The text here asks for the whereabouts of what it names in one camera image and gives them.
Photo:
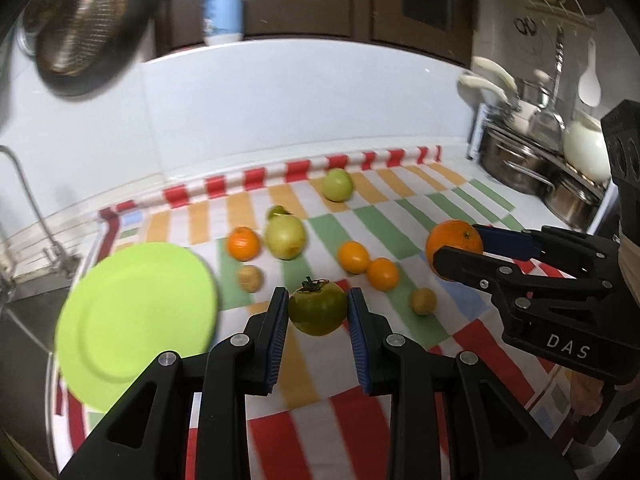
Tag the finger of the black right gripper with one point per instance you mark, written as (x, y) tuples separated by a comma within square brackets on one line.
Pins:
[(568, 302), (561, 248)]

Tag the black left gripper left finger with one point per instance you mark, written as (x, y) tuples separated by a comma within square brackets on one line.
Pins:
[(145, 434)]

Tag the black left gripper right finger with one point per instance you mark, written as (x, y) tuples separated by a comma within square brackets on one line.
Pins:
[(456, 399)]

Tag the large orange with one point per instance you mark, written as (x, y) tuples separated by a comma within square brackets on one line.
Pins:
[(452, 233)]

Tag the brown kiwi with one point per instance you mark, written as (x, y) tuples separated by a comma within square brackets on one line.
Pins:
[(250, 278), (423, 301)]

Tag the dark green tomato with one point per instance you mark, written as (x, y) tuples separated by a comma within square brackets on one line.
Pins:
[(318, 307)]

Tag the white teapot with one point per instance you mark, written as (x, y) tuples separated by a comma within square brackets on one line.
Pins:
[(585, 149)]

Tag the steel hanging spatula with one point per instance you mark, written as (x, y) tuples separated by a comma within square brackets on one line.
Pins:
[(546, 126)]

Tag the lime green plate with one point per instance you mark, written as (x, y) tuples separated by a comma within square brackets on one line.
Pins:
[(132, 306)]

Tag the small orange citrus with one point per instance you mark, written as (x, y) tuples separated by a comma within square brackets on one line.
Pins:
[(382, 274)]

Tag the white hanging spoon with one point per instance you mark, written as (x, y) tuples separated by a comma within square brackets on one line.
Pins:
[(589, 89)]

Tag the colourful striped tablecloth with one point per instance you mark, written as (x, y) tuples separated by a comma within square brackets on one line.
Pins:
[(317, 422)]

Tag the steel sink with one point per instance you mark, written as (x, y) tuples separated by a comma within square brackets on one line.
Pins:
[(28, 323)]

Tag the yellow-orange citrus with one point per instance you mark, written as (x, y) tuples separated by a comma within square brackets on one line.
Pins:
[(353, 257)]

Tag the orange with stem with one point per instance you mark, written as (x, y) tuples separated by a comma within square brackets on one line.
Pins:
[(243, 244)]

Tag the green apple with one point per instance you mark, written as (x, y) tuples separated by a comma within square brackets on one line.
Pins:
[(337, 185)]

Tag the large yellow-green pomelo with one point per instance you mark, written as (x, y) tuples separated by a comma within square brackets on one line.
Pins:
[(285, 236)]

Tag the small green tomato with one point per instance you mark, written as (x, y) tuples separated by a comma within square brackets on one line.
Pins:
[(276, 211)]

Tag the white blue bottle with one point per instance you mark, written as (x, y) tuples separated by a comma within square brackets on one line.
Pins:
[(222, 21)]

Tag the white pan handle upper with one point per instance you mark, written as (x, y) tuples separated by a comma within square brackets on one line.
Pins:
[(495, 68)]

